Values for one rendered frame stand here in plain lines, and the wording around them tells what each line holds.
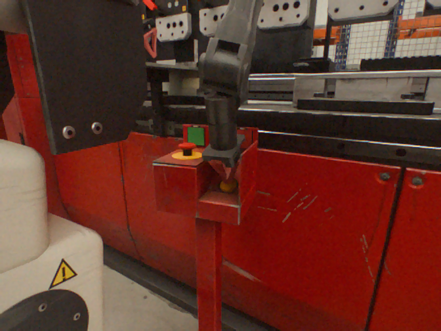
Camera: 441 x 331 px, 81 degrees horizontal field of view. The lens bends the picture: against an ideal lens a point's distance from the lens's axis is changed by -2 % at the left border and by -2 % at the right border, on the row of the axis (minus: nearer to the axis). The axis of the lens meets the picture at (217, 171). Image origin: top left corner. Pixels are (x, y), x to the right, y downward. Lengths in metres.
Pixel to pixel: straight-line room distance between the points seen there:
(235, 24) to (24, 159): 0.37
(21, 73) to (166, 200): 1.20
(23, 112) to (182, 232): 1.02
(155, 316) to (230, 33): 1.13
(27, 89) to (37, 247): 1.43
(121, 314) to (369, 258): 1.01
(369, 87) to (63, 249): 0.74
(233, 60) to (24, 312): 0.41
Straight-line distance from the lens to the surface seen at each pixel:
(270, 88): 1.13
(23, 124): 1.64
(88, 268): 0.29
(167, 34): 1.08
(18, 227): 0.24
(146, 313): 1.32
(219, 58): 0.47
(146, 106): 1.00
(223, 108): 0.49
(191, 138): 0.70
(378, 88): 0.80
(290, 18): 0.85
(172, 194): 0.58
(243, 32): 0.48
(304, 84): 0.83
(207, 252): 0.68
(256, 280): 0.95
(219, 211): 0.55
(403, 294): 0.84
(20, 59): 1.65
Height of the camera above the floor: 0.93
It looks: 18 degrees down
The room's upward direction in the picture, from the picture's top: straight up
